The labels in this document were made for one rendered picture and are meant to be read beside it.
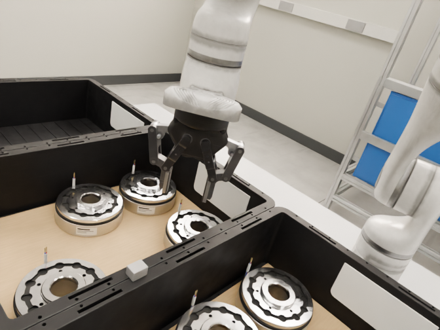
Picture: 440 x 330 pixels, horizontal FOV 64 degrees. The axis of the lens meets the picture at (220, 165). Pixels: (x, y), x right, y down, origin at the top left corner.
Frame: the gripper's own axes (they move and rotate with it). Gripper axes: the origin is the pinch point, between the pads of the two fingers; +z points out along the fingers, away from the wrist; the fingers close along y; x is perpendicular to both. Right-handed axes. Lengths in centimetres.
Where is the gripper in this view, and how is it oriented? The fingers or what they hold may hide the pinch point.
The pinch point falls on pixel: (186, 186)
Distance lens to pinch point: 53.6
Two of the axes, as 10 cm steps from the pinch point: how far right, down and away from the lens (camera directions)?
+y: -9.7, -2.3, -0.4
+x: -0.7, 4.5, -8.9
